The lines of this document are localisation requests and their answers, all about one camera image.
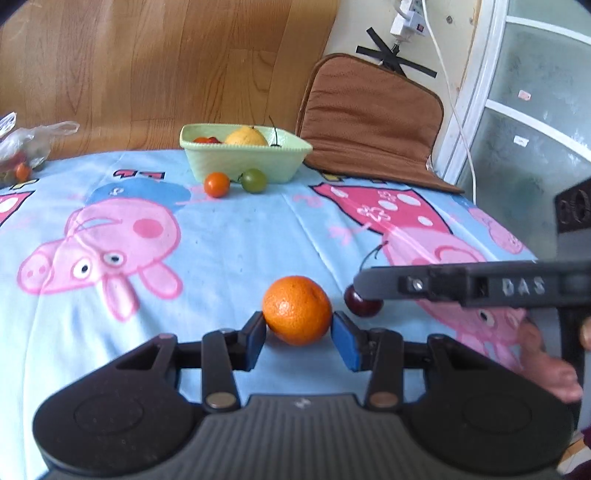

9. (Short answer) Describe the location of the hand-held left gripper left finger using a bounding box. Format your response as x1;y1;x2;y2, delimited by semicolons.
113;311;266;414

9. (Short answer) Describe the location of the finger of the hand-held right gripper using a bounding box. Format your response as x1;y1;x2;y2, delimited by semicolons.
353;263;467;304

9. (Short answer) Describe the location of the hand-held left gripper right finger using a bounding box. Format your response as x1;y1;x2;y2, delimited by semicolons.
331;311;504;411

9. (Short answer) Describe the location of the large orange tangerine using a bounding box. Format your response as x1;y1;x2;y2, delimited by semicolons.
262;275;333;347

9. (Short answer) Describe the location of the light green plastic bowl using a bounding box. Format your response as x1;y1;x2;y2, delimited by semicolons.
179;123;314;184

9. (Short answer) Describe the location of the large yellow citrus fruit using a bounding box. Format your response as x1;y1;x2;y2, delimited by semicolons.
224;126;269;147

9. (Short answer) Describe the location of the person's right hand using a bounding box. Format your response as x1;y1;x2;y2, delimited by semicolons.
519;316;591;402

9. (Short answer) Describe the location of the blue cartoon pig blanket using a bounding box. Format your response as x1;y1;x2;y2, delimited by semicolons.
0;148;541;480

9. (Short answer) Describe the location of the white framed glass door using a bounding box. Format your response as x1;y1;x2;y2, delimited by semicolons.
429;0;591;278

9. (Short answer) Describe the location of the green cherry tomato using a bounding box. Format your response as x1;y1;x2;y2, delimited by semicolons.
240;168;267;193

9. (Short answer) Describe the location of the brown seat cushion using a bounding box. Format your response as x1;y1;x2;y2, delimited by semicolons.
295;53;465;195

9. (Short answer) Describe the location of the black tape cross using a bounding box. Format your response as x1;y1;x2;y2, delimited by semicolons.
355;27;438;79

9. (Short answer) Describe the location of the white power strip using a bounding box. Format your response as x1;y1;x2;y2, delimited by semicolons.
390;0;428;44

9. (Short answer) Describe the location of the clear plastic bag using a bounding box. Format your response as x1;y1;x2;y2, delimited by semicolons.
0;111;80;185

